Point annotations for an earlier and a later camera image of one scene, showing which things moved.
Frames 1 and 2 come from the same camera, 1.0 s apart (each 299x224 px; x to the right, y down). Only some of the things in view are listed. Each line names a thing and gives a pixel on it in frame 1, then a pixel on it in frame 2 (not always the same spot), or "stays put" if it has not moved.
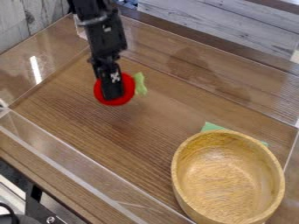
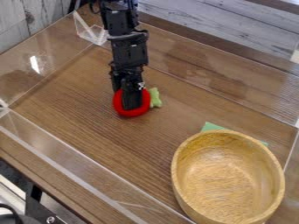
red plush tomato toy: (128, 89) → (131, 113)
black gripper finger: (107, 71) → (127, 81)
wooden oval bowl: (228, 178) stays put
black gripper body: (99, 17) → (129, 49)
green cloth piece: (213, 127) stays put
